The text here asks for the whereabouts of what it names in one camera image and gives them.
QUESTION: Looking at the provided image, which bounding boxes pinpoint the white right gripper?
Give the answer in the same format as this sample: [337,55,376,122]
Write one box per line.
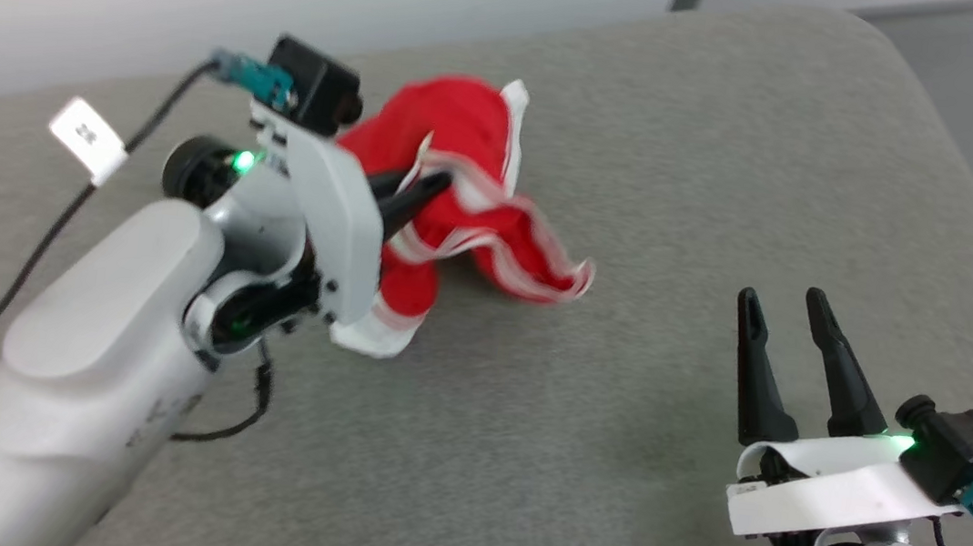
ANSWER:
[712,280,973,546]

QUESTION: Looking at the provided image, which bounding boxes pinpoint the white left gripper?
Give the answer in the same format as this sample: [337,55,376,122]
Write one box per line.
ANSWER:
[227,100,459,343]

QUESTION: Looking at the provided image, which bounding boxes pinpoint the red white basketball jersey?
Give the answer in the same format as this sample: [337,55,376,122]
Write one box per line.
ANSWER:
[313,60,618,381]

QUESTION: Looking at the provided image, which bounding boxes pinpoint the grey fabric sofa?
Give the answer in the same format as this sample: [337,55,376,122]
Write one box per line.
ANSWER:
[0,0,973,546]

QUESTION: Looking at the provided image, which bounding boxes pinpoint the teal left camera connector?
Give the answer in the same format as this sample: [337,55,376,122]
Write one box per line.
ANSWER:
[208,50,301,110]

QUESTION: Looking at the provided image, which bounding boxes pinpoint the short black looped cable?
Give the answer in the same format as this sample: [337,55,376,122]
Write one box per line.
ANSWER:
[172,335,278,452]

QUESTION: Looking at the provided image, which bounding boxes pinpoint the white cable label tag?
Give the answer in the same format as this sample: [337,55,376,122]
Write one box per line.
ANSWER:
[44,96,136,188]

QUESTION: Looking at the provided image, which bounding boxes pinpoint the long black left arm cable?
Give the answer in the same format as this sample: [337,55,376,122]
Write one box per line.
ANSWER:
[0,39,219,480]

